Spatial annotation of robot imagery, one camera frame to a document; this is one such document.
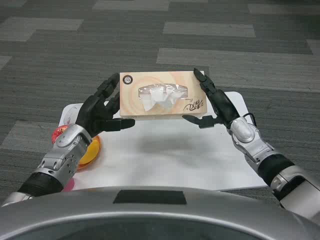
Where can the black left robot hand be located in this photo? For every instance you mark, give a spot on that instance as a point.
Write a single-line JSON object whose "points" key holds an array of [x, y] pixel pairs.
{"points": [[93, 111]]}

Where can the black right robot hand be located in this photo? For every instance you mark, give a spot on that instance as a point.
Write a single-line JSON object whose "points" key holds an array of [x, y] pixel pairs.
{"points": [[222, 102]]}

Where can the beige wood-print tissue box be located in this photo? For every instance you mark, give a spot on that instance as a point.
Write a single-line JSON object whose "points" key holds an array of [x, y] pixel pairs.
{"points": [[161, 93]]}

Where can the white computer mouse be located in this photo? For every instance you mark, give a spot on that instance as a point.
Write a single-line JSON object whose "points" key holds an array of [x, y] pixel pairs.
{"points": [[70, 113]]}

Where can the red apple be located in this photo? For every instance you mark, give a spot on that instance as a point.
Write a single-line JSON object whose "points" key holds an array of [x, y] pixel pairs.
{"points": [[58, 132]]}

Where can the orange plate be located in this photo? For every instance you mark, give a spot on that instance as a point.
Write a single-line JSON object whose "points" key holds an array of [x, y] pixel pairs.
{"points": [[90, 153]]}

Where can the pink round plate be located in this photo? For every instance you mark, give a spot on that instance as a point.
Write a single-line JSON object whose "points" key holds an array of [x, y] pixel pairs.
{"points": [[68, 184]]}

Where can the silver robot chest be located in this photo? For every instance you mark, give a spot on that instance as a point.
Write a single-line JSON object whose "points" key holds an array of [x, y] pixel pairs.
{"points": [[160, 215]]}

